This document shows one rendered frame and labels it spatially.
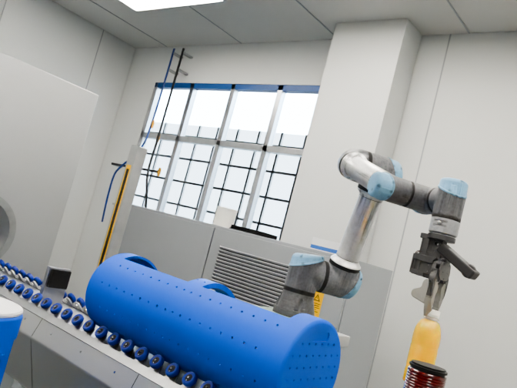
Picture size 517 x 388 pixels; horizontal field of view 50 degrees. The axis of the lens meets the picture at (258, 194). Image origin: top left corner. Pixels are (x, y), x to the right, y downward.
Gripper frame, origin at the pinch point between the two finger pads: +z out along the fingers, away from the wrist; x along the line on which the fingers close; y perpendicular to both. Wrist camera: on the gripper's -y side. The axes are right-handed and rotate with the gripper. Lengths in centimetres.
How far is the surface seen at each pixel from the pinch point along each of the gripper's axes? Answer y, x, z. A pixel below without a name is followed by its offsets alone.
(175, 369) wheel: 61, 24, 36
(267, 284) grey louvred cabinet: 151, -126, 16
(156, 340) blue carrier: 70, 26, 30
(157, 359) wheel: 70, 23, 36
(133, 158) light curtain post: 165, -17, -30
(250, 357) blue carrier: 32.7, 27.2, 23.2
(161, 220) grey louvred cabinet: 259, -123, -4
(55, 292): 151, 12, 36
